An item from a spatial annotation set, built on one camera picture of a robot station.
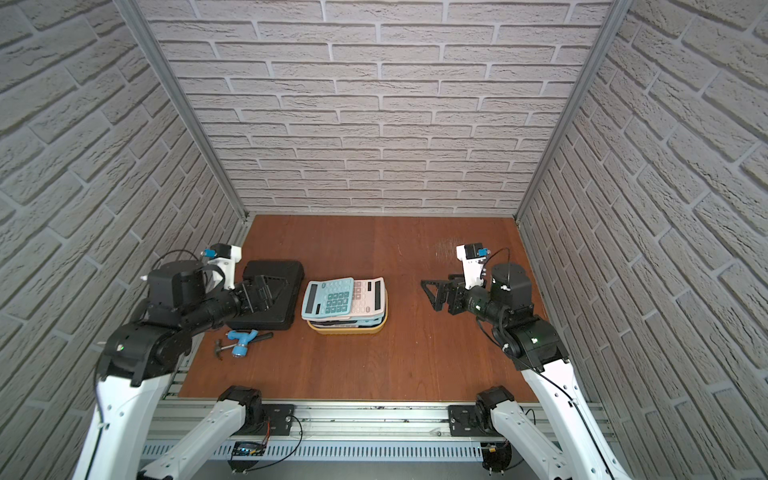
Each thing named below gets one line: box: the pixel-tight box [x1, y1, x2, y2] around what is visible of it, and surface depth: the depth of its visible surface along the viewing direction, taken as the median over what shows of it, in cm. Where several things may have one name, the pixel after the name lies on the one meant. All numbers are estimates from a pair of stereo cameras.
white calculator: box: [338, 277, 386, 319], surface depth 85 cm
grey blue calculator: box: [350, 315, 384, 327], surface depth 86 cm
